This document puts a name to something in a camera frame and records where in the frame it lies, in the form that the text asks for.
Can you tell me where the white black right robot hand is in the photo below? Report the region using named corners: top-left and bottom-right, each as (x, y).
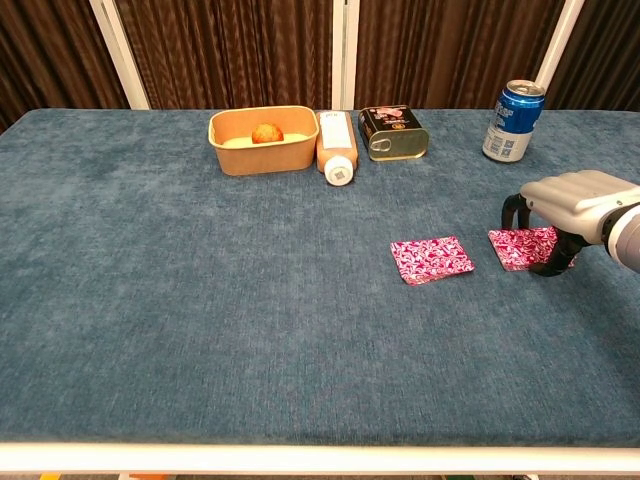
top-left (501, 169), bottom-right (640, 277)

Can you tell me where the pink patterned packet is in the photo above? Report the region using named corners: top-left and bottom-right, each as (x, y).
top-left (487, 226), bottom-right (576, 272)
top-left (389, 236), bottom-right (475, 287)

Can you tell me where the blue white drink can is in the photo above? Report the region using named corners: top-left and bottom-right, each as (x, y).
top-left (481, 79), bottom-right (546, 164)

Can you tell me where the brown pleated curtain panel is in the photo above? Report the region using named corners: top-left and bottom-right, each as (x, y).
top-left (355, 0), bottom-right (571, 110)
top-left (114, 0), bottom-right (334, 110)
top-left (0, 0), bottom-right (131, 132)
top-left (543, 0), bottom-right (640, 111)

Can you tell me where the black gold meat tin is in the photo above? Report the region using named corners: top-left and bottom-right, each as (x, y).
top-left (357, 104), bottom-right (431, 163)

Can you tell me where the peach drink bottle white cap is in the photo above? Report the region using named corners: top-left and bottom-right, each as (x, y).
top-left (314, 110), bottom-right (359, 187)

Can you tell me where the brown paper food bowl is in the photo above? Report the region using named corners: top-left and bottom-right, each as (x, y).
top-left (207, 105), bottom-right (320, 177)

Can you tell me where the orange red round fruit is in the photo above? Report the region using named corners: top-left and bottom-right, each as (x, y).
top-left (251, 122), bottom-right (285, 145)

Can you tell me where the blue velvet table cloth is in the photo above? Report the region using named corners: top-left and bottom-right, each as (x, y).
top-left (0, 107), bottom-right (640, 449)

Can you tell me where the white screen frame post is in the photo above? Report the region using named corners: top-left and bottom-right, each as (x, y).
top-left (88, 0), bottom-right (151, 110)
top-left (533, 0), bottom-right (586, 90)
top-left (331, 0), bottom-right (360, 110)

